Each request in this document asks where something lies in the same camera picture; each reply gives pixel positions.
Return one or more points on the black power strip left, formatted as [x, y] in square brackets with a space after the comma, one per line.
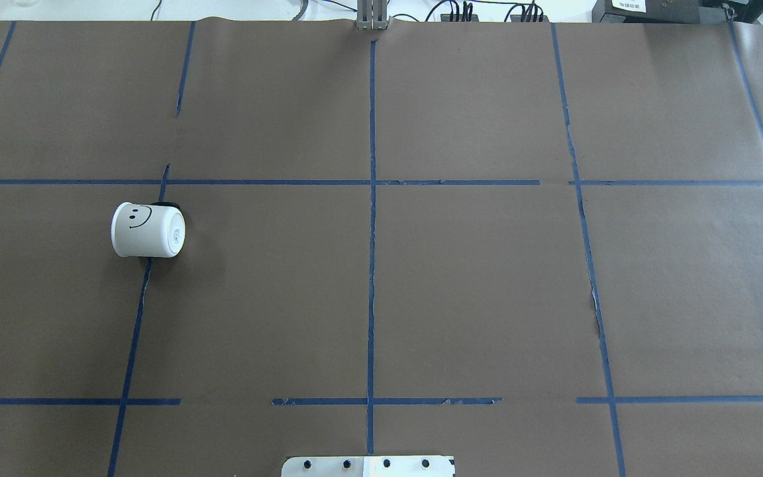
[459, 12]

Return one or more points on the black power strip right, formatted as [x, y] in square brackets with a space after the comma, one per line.
[530, 12]

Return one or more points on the white metal base plate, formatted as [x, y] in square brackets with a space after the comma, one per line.
[391, 465]

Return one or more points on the grey aluminium frame post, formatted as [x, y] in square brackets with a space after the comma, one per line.
[372, 15]

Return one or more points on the black electronics box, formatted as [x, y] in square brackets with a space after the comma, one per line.
[663, 12]

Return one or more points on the black power strip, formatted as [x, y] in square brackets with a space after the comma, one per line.
[530, 12]
[459, 12]

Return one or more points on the white smiley face mug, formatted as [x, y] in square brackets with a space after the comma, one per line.
[150, 230]

